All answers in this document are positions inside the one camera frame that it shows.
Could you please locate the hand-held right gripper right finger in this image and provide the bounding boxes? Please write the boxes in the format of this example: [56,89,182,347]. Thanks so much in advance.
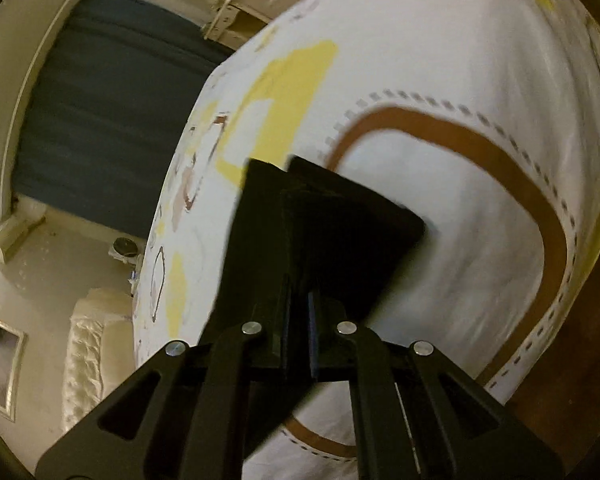
[306,291,566,480]

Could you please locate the printed white bed sheet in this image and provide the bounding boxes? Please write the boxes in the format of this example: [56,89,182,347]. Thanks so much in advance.
[130,0,600,480]

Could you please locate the white air conditioner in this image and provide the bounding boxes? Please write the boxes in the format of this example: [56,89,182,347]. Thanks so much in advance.
[0,215,48,264]

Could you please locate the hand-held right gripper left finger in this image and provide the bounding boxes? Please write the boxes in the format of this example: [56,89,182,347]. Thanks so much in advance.
[34,277,307,480]

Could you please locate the framed wall picture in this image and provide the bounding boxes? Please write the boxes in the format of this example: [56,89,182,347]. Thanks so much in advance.
[0,310,28,422]

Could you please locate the white tufted headboard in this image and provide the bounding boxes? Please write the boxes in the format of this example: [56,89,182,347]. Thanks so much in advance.
[60,287,142,427]

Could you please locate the white dressing table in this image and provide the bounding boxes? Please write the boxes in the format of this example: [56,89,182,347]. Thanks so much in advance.
[200,0,326,45]

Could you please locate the black pants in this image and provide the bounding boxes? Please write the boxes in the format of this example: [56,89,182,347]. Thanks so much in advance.
[202,155,427,461]

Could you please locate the dark blue curtain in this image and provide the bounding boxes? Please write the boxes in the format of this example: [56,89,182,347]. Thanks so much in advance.
[10,0,233,241]

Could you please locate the round dark clock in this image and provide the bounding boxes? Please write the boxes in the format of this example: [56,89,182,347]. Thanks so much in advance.
[111,236,141,264]

